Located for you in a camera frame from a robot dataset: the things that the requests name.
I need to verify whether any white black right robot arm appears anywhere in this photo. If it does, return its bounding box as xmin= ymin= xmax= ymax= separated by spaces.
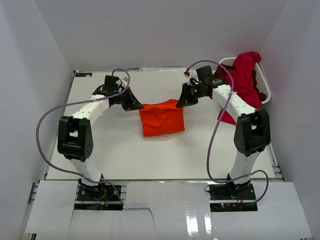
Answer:
xmin=176 ymin=65 xmax=271 ymax=200

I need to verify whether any white perforated laundry basket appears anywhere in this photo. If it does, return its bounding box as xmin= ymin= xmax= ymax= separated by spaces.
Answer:
xmin=219 ymin=57 xmax=271 ymax=104

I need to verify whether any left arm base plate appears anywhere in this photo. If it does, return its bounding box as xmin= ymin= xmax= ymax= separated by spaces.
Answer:
xmin=74 ymin=185 xmax=123 ymax=211

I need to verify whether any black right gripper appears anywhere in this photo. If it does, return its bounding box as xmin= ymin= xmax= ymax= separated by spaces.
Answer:
xmin=176 ymin=82 xmax=206 ymax=108

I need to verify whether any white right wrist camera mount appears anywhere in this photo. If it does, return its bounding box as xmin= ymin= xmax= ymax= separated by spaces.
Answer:
xmin=183 ymin=70 xmax=198 ymax=85

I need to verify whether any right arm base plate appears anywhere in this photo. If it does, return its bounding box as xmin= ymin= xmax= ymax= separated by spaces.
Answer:
xmin=204 ymin=183 xmax=258 ymax=213

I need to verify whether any orange t shirt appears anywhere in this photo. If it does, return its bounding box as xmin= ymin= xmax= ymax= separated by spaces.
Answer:
xmin=139 ymin=99 xmax=185 ymax=137

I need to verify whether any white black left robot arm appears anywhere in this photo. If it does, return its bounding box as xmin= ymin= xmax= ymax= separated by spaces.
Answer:
xmin=57 ymin=75 xmax=144 ymax=200

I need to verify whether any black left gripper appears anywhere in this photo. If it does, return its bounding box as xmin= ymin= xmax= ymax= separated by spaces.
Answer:
xmin=113 ymin=86 xmax=144 ymax=112

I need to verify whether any printed paper sheet at wall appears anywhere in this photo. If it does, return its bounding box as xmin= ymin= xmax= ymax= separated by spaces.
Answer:
xmin=139 ymin=67 xmax=186 ymax=72

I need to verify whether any pink magenta t shirt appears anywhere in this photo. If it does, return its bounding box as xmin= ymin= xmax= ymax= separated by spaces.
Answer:
xmin=224 ymin=51 xmax=262 ymax=110

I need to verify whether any maroon t shirt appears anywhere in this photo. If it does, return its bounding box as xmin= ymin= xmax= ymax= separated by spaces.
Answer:
xmin=213 ymin=63 xmax=268 ymax=101

